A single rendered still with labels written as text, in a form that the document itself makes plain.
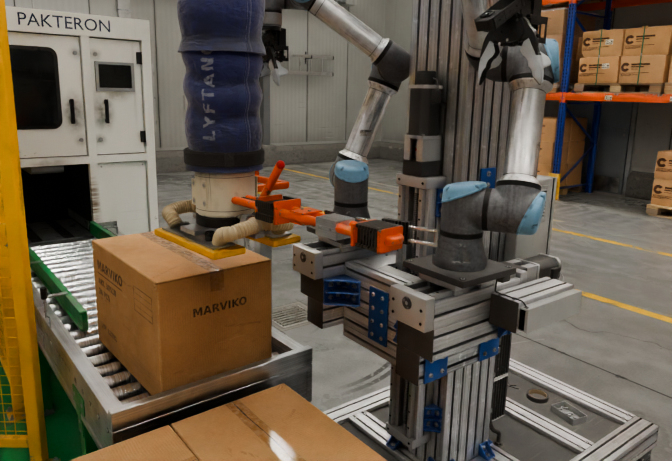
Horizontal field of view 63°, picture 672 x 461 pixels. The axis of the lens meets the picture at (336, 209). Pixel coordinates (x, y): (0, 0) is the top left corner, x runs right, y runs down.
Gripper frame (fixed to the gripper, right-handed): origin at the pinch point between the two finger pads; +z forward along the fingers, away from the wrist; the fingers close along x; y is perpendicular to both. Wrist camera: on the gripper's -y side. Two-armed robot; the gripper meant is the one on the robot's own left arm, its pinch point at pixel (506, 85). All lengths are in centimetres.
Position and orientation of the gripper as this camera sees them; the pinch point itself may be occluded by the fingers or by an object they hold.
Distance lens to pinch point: 121.5
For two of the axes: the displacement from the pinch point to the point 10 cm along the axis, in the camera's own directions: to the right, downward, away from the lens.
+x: -6.0, -1.7, 7.8
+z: -0.2, 9.8, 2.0
